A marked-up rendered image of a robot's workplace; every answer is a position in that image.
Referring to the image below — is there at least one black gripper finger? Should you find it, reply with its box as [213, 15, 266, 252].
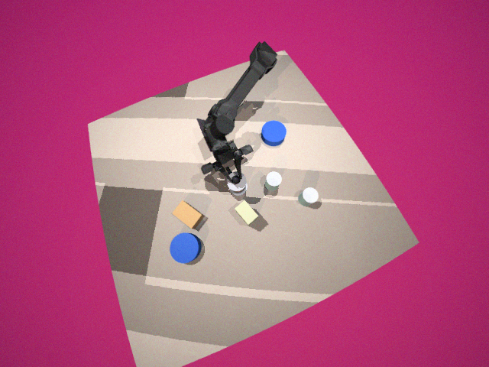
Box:
[234, 158, 244, 179]
[216, 167, 233, 184]

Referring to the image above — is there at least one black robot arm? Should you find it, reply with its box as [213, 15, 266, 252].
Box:
[201, 41, 278, 164]

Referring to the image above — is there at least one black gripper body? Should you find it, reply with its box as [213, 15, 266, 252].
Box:
[201, 137, 254, 175]

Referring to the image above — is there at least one blue cylinder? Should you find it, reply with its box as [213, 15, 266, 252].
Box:
[170, 233, 201, 264]
[261, 121, 287, 146]

